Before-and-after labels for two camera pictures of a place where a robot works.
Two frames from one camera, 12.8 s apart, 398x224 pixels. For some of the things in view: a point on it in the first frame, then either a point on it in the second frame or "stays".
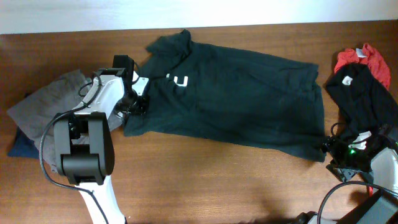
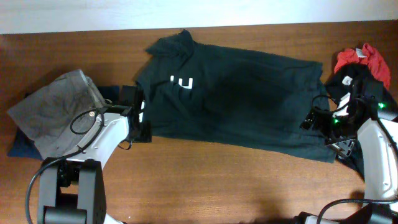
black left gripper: (141, 108) → (146, 133)
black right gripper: (334, 146) → (343, 147)
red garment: (367, 56) stays
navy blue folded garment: (24, 146) stays
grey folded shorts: (37, 115) stays
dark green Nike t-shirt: (204, 91) stays
